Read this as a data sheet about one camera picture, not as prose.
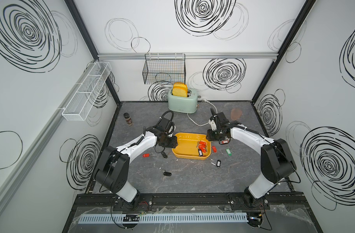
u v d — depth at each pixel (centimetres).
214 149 94
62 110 63
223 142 77
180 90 99
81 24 77
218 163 87
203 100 123
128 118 100
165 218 96
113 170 44
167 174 84
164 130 69
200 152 91
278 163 46
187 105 108
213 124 75
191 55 89
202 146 94
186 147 93
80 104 72
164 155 91
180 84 102
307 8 72
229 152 92
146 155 91
